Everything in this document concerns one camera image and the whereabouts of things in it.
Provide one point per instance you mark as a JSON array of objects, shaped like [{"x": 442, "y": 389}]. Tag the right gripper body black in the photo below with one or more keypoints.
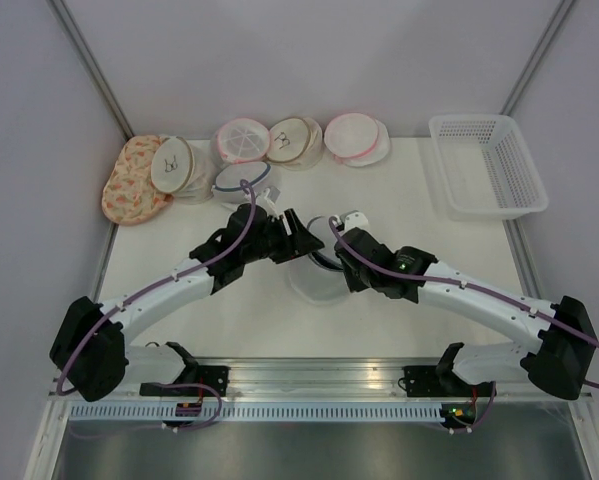
[{"x": 358, "y": 280}]

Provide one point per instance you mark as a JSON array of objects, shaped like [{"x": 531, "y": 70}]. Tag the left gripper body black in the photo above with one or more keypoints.
[{"x": 278, "y": 245}]

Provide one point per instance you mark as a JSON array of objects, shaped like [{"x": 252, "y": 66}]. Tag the blue-trim mesh laundry bag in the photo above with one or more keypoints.
[{"x": 318, "y": 277}]

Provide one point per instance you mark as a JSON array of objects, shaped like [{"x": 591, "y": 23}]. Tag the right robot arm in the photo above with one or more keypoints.
[{"x": 549, "y": 344}]

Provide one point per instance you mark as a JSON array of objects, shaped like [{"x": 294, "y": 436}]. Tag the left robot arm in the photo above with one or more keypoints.
[{"x": 93, "y": 348}]

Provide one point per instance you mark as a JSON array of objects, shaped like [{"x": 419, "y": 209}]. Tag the pink-trim ribbed laundry bag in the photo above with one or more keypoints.
[{"x": 241, "y": 140}]

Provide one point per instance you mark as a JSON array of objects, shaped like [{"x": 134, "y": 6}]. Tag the pink-trim white laundry bag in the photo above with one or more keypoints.
[{"x": 357, "y": 140}]

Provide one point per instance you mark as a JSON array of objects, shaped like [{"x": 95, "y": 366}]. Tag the beige bra-print laundry bag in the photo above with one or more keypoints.
[{"x": 183, "y": 171}]

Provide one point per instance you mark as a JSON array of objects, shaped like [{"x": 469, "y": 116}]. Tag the floral pink laundry bag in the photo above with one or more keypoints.
[{"x": 129, "y": 197}]

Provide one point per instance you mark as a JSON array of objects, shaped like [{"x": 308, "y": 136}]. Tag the white plastic basket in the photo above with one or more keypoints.
[{"x": 484, "y": 168}]

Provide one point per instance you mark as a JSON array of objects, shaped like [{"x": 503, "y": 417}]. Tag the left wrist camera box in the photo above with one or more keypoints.
[{"x": 267, "y": 199}]

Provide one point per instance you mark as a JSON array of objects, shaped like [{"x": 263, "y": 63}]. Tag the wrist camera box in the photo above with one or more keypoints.
[
  {"x": 350, "y": 220},
  {"x": 267, "y": 199}
]

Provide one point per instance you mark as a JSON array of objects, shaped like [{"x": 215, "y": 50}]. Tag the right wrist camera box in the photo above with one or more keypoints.
[{"x": 350, "y": 220}]

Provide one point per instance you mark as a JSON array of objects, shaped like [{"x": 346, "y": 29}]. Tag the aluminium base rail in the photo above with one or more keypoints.
[{"x": 309, "y": 375}]

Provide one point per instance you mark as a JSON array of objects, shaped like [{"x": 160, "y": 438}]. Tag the right aluminium frame post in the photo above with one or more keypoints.
[{"x": 540, "y": 52}]

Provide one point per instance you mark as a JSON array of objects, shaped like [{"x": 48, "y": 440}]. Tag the aluminium frame post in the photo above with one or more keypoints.
[
  {"x": 79, "y": 44},
  {"x": 540, "y": 52}
]

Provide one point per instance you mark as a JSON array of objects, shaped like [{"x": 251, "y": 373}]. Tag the white slotted cable duct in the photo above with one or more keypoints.
[{"x": 418, "y": 412}]

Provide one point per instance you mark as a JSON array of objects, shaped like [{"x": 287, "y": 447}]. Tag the left aluminium frame post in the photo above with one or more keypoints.
[{"x": 79, "y": 44}]

